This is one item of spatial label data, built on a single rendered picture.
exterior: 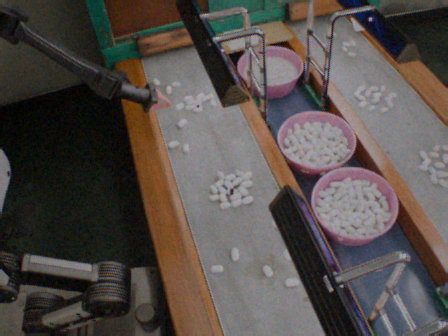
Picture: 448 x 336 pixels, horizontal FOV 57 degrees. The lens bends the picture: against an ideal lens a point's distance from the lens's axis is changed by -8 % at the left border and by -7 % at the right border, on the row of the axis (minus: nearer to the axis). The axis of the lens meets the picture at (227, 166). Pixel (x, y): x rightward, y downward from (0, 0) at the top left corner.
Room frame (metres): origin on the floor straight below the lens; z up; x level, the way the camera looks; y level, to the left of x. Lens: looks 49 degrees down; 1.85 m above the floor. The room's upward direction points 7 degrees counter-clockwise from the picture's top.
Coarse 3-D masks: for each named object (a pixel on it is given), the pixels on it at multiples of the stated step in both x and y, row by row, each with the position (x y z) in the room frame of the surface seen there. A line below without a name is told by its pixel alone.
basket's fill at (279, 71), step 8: (272, 56) 1.54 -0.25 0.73; (256, 64) 1.50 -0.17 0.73; (272, 64) 1.48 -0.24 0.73; (280, 64) 1.48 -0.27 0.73; (288, 64) 1.48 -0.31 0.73; (256, 72) 1.44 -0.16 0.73; (272, 72) 1.43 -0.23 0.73; (280, 72) 1.42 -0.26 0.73; (288, 72) 1.42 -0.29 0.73; (296, 72) 1.42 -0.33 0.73; (272, 80) 1.38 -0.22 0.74; (280, 80) 1.37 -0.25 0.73; (288, 80) 1.37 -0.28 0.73
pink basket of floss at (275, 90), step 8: (256, 48) 1.56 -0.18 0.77; (272, 48) 1.56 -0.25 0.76; (280, 48) 1.55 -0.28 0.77; (280, 56) 1.54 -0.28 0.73; (288, 56) 1.51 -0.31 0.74; (296, 56) 1.48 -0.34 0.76; (240, 64) 1.48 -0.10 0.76; (296, 64) 1.46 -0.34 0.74; (240, 72) 1.42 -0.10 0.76; (296, 80) 1.35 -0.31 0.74; (256, 88) 1.34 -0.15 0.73; (272, 88) 1.31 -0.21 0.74; (280, 88) 1.32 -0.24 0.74; (288, 88) 1.34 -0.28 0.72; (272, 96) 1.33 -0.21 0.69; (280, 96) 1.34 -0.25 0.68
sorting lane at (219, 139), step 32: (160, 64) 1.57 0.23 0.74; (192, 64) 1.54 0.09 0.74; (192, 96) 1.33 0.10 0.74; (192, 128) 1.15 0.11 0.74; (224, 128) 1.13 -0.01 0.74; (192, 160) 1.00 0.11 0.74; (224, 160) 0.98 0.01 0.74; (256, 160) 0.96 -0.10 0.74; (192, 192) 0.86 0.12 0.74; (256, 192) 0.83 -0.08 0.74; (192, 224) 0.74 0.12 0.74; (224, 224) 0.73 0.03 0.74; (256, 224) 0.71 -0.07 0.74; (224, 256) 0.62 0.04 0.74; (256, 256) 0.61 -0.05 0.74; (224, 288) 0.52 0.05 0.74; (256, 288) 0.51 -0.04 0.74; (288, 288) 0.49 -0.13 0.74; (224, 320) 0.43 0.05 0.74; (256, 320) 0.42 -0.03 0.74; (288, 320) 0.40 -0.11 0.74
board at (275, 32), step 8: (264, 24) 1.73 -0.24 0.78; (272, 24) 1.73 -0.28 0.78; (280, 24) 1.72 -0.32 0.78; (264, 32) 1.67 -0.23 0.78; (272, 32) 1.66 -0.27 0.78; (280, 32) 1.65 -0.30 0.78; (288, 32) 1.65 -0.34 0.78; (272, 40) 1.60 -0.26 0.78; (280, 40) 1.60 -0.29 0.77; (224, 48) 1.57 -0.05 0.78; (240, 48) 1.56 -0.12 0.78
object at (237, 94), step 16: (176, 0) 1.50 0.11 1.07; (192, 0) 1.42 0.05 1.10; (192, 16) 1.32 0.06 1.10; (192, 32) 1.26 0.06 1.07; (208, 32) 1.18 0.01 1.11; (208, 48) 1.12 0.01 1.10; (208, 64) 1.07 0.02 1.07; (224, 64) 1.00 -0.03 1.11; (224, 80) 0.95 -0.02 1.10; (240, 80) 0.99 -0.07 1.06; (224, 96) 0.91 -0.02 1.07; (240, 96) 0.91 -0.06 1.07
